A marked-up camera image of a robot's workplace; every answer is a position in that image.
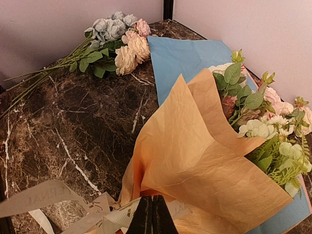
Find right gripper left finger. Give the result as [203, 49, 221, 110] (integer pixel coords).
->
[126, 195, 153, 234]

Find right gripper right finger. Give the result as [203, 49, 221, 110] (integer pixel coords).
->
[152, 195, 177, 234]

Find white printed ribbon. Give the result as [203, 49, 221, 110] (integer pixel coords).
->
[0, 179, 193, 234]

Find beige pink wrapping paper sheet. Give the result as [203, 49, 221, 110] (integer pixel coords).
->
[119, 69, 293, 234]

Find pink rose fake flower stem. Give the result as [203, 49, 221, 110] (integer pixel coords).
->
[257, 72, 312, 139]

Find green leafy fake flower bunch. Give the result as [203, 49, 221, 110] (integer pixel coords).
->
[238, 115, 312, 197]

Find white rose fake flower stem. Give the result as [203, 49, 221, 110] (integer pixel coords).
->
[208, 50, 264, 129]

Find left pile of fake flowers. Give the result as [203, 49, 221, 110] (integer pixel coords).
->
[0, 11, 151, 117]

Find blue wrapping paper sheet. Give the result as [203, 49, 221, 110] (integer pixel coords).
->
[148, 36, 312, 234]

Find left black frame post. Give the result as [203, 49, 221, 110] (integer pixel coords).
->
[163, 0, 174, 20]

